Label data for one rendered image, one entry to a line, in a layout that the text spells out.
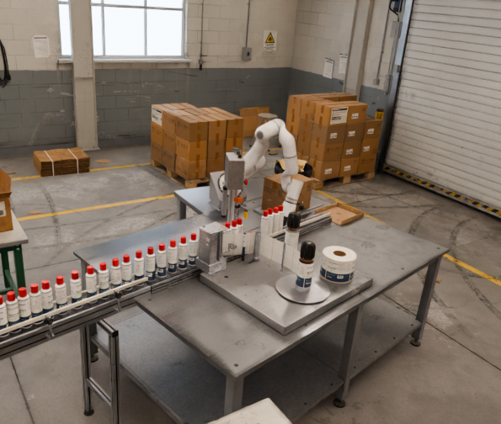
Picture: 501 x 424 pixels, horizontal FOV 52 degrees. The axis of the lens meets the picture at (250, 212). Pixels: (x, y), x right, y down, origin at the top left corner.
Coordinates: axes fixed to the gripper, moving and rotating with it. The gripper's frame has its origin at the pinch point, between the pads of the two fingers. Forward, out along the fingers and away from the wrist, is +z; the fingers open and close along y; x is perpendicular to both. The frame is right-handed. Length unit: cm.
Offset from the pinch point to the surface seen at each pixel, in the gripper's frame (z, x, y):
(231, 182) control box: -20, -61, -3
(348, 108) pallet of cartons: -124, 297, -177
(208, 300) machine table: 42, -84, 30
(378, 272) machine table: 6, 16, 71
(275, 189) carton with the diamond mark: -18.0, 15.6, -28.3
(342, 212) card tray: -15, 74, -2
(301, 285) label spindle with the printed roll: 19, -50, 62
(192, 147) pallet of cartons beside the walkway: -14, 147, -279
